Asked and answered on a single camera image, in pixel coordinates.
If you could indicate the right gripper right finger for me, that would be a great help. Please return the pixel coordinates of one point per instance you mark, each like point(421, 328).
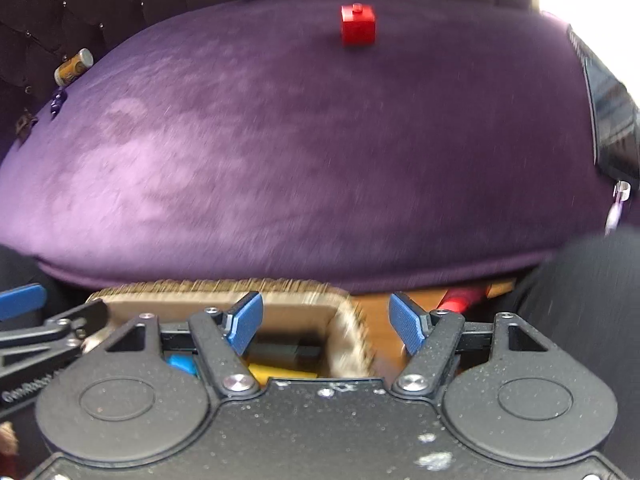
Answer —
point(433, 341)

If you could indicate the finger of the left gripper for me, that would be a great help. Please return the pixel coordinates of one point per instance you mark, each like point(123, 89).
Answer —
point(21, 300)

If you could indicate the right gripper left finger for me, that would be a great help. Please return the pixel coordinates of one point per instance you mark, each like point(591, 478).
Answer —
point(217, 339)

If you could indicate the red toy cube block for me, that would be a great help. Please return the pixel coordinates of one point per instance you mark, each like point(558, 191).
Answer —
point(358, 25)

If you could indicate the blue rectangular toy brick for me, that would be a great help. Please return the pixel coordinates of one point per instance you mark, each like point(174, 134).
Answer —
point(184, 362)

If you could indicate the yellow toy window frame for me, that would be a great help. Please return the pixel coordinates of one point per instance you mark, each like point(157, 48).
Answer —
point(263, 373)

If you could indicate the black toy block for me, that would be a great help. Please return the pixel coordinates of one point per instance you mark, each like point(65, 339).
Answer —
point(288, 350)

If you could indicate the red slipper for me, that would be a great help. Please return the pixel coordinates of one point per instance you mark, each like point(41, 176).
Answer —
point(468, 298)

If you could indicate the fabric lined woven basket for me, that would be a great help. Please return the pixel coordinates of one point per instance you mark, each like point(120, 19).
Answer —
point(292, 307)

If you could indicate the brown small clip object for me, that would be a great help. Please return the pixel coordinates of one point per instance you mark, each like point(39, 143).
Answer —
point(24, 125)

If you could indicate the dark purple small figurine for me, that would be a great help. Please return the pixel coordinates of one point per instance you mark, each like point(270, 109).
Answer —
point(57, 101)

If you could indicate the purple velvet sofa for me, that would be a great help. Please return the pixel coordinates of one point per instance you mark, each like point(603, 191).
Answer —
point(242, 139)

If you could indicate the yellow labelled small bottle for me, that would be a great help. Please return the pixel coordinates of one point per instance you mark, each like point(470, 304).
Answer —
point(73, 68)

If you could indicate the black smartphone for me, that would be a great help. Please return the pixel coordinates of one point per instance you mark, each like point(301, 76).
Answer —
point(614, 117)

